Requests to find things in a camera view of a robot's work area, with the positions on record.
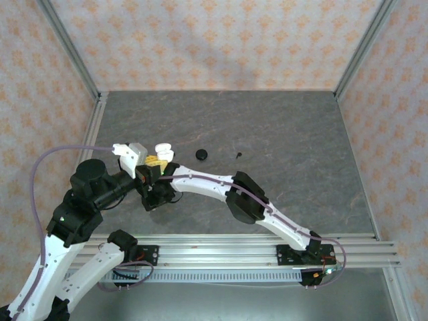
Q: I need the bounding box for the small lit circuit board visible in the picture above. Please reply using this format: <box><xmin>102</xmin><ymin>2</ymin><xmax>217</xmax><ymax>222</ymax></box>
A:
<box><xmin>314</xmin><ymin>265</ymin><xmax>344</xmax><ymax>278</ymax></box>

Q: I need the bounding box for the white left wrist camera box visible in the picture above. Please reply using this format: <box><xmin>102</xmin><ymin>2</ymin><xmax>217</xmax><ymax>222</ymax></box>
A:
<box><xmin>112</xmin><ymin>142</ymin><xmax>148</xmax><ymax>179</ymax></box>

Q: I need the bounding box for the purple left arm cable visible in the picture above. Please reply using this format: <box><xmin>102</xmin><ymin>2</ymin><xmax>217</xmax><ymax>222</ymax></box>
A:
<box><xmin>8</xmin><ymin>144</ymin><xmax>155</xmax><ymax>292</ymax></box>

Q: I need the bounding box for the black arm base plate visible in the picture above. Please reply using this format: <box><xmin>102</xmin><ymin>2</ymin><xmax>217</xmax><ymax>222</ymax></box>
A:
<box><xmin>276</xmin><ymin>243</ymin><xmax>335</xmax><ymax>267</ymax></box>
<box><xmin>128</xmin><ymin>245</ymin><xmax>160</xmax><ymax>268</ymax></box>

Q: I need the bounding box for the aluminium table side rail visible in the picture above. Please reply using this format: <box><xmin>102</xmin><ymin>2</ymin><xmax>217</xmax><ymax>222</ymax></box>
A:
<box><xmin>66</xmin><ymin>92</ymin><xmax>110</xmax><ymax>241</ymax></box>

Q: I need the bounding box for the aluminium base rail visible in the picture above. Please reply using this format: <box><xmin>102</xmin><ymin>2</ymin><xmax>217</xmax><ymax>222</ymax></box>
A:
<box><xmin>66</xmin><ymin>233</ymin><xmax>402</xmax><ymax>268</ymax></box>

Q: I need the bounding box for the grey slotted cable duct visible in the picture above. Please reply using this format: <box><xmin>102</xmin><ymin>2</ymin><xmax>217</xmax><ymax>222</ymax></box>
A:
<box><xmin>63</xmin><ymin>269</ymin><xmax>304</xmax><ymax>284</ymax></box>

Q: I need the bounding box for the aluminium frame post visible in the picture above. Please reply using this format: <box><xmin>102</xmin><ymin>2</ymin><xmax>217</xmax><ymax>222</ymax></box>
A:
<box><xmin>35</xmin><ymin>0</ymin><xmax>102</xmax><ymax>98</ymax></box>
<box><xmin>333</xmin><ymin>0</ymin><xmax>398</xmax><ymax>98</ymax></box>

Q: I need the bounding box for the aluminium frame leg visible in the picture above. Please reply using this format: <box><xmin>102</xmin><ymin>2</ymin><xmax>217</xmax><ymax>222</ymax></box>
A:
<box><xmin>382</xmin><ymin>267</ymin><xmax>415</xmax><ymax>321</ymax></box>

